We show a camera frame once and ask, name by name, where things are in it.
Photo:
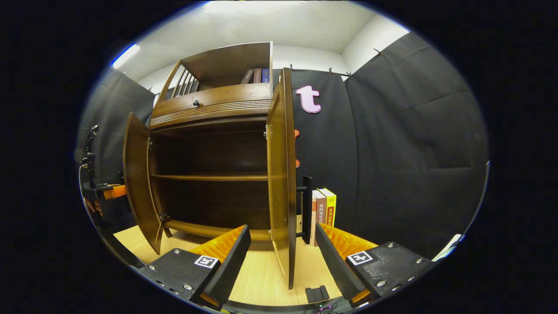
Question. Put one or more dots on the small ceiling light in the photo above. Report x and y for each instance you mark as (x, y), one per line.
(126, 55)

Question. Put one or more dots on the small black block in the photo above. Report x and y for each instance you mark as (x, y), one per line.
(317, 294)

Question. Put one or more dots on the cream book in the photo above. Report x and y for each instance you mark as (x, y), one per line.
(314, 218)

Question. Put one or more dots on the yellow book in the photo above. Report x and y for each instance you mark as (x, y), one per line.
(331, 207)

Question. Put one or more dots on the large ceiling light panel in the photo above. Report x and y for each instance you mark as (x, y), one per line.
(253, 5)

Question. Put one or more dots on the wooden drawer with black knob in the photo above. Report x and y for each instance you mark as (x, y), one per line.
(235, 96)

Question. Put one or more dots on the blue book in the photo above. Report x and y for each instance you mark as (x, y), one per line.
(265, 75)

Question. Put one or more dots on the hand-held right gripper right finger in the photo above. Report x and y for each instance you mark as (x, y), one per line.
(333, 266)

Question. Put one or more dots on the reddish brown book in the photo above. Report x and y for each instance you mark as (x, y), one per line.
(257, 75)

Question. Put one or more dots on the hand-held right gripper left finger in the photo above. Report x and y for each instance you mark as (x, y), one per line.
(229, 266)

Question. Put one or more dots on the wooden shoe cabinet door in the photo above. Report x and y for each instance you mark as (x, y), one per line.
(279, 183)
(137, 183)

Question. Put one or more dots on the brown red spine book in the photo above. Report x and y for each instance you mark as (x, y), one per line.
(320, 209)

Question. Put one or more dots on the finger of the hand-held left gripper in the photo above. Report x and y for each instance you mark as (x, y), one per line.
(115, 192)

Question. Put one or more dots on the black backdrop cloth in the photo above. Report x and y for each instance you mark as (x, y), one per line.
(392, 152)

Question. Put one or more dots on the wooden double-door shoe cabinet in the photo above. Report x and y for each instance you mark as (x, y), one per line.
(231, 59)

